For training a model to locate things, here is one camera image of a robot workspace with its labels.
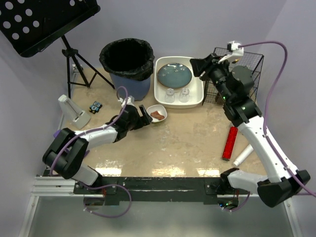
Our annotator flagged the clear wine glass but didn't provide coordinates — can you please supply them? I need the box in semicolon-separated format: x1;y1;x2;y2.
179;88;190;103
164;88;175;103

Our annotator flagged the pink meat piece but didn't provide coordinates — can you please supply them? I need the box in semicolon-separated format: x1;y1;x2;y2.
150;111;165;120

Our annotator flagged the black music stand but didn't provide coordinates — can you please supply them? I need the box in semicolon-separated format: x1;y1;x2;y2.
0;0;108;94

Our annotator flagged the blue trash bin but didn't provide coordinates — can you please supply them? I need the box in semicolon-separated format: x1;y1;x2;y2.
110;74;151;101

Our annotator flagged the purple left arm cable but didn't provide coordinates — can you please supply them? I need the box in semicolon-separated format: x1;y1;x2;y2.
49;86;133;218

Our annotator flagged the black trash bag liner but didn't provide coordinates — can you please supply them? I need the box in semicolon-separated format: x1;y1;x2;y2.
99;38;155;81

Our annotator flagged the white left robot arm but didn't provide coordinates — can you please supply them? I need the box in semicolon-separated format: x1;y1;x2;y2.
42;105;152;186

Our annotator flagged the red glitter tube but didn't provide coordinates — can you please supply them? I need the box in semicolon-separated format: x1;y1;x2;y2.
222;126;238;161

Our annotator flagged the white plastic tube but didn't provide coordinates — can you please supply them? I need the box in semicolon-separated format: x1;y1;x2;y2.
233;144;253;167

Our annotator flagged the black wire basket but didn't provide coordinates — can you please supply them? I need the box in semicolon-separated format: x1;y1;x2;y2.
202;52;264;105

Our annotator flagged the blue ceramic plate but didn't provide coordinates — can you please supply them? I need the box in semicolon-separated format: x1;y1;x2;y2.
157;63;192;89

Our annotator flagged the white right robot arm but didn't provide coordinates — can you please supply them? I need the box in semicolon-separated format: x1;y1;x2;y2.
190;53;311;207

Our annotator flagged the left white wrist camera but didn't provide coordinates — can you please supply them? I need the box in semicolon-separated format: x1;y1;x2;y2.
118;96;135;108

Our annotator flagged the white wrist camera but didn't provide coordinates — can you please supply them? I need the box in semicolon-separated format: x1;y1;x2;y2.
218;41;244;64
118;96;135;108

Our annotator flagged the blue owl number magnet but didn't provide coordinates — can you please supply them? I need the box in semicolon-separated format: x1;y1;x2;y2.
89;101;103;114

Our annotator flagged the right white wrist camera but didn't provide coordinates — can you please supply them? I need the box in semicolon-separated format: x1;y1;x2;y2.
218;41;244;64

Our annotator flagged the purple metronome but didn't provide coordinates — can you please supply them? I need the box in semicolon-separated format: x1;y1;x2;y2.
53;129;61;139

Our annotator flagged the white plastic tub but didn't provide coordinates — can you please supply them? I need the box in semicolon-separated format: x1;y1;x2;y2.
154;56;204;109

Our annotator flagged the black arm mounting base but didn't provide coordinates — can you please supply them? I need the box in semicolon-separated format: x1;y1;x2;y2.
74;176;247;205

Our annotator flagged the small white green bowl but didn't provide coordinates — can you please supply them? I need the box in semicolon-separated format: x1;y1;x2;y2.
147;104;167;123

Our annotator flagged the white metronome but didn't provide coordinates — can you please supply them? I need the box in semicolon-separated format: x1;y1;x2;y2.
58;94;91;129

